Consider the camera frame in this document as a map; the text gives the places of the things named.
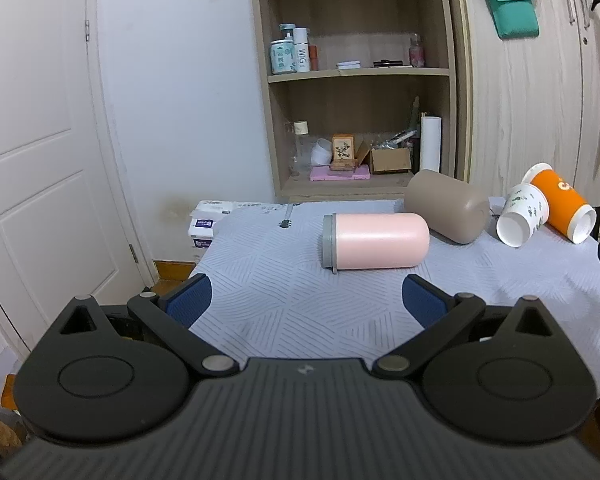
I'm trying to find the white tissue pack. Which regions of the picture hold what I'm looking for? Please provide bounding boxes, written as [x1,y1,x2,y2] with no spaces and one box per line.
[187,200,235,249]

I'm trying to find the wooden floral tea box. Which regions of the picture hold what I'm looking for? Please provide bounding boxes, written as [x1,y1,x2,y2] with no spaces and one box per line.
[330,133,356,171]

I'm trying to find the teal wall pouch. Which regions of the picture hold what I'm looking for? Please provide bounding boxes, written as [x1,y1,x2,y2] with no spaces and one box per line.
[486,0,540,40]

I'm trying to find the clear glass jar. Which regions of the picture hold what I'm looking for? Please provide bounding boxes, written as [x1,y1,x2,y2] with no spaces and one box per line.
[287,122,312,177]

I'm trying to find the white door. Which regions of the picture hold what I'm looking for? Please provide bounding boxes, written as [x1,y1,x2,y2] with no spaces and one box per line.
[0,0,156,354]

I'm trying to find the white spray bottle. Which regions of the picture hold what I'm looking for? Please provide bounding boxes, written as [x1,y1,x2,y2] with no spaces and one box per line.
[292,27,311,73]

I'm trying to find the wooden shelf unit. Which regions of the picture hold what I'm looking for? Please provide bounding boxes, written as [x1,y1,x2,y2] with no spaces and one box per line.
[252,0,458,202]

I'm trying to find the taupe brown tumbler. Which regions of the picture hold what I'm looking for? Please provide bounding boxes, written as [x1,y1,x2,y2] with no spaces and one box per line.
[404,170,490,245]

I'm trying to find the orange paper cup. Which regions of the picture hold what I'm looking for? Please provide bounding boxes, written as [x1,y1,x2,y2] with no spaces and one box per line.
[522,162,597,244]

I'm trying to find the teal label bottle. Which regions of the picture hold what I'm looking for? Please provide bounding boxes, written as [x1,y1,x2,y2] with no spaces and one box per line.
[270,23,296,75]

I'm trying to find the pink flat box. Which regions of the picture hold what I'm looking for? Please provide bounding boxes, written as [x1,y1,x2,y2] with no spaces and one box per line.
[309,165,370,182]

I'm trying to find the wooden cabinet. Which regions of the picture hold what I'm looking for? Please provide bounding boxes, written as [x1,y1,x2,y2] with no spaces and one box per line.
[452,0,600,206]

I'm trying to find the small cardboard box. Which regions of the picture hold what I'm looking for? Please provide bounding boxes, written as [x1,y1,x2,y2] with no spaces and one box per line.
[355,141,412,174]

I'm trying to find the white paper towel roll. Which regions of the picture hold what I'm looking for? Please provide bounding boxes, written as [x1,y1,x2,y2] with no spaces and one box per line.
[419,115,442,172]

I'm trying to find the pink tumbler grey lid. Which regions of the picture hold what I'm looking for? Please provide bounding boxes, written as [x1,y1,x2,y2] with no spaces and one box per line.
[321,212,430,273]

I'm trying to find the pink perfume bottle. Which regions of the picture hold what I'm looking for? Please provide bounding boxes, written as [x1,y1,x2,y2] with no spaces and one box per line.
[408,34,426,67]

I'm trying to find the white floral paper cup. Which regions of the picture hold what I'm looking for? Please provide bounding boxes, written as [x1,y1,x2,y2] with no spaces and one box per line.
[495,183,550,248]

